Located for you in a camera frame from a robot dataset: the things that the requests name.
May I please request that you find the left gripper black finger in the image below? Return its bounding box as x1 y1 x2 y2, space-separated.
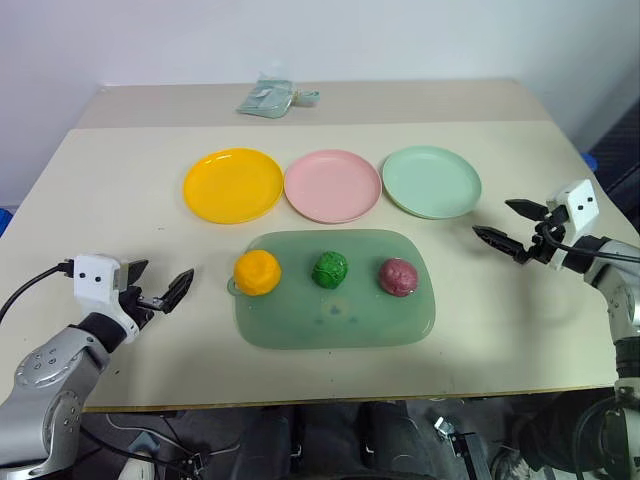
159 268 196 315
128 258 150 289

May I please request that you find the translucent green plastic tray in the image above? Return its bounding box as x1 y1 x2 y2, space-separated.
227 228 436 352

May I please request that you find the black textured panel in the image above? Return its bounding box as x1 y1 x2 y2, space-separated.
582 92 640 211

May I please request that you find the black metal frame bracket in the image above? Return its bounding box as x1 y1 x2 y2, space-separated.
433 416 494 480

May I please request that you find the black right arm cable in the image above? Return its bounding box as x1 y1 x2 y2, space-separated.
542 207 640 263

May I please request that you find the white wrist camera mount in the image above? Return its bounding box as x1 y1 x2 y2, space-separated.
73 253 141 345
545 179 600 272

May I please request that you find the clear bag with green contents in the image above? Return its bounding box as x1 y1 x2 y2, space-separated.
235 74 296 121

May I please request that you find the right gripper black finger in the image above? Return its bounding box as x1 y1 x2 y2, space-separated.
471 224 527 262
504 198 548 221

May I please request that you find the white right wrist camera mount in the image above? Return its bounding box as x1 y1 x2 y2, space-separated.
545 179 600 272

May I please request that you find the light green plastic plate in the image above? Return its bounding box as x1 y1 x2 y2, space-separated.
382 145 483 221

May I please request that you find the yellow plastic plate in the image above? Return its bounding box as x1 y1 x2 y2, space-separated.
182 146 285 225

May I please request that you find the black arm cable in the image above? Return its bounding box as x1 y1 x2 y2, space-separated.
0 259 76 326
542 207 640 263

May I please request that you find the dark red ball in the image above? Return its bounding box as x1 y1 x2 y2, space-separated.
378 257 419 299

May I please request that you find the dark rounded shape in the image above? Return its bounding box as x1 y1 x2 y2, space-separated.
349 399 441 480

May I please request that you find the pink plastic plate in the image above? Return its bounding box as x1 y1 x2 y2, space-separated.
283 148 383 225

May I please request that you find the green ball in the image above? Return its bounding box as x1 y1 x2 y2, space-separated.
312 250 350 290

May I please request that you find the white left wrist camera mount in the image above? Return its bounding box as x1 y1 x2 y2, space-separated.
73 253 141 345

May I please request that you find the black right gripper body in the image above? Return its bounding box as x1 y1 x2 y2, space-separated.
516 204 570 266

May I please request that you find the white rounded object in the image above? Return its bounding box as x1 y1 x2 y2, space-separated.
121 448 157 480

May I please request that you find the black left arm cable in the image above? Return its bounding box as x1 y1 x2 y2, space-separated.
0 259 76 326

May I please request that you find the orange ball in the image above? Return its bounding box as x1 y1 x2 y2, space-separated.
233 249 283 298

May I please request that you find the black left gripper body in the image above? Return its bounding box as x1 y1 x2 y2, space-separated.
117 284 170 332

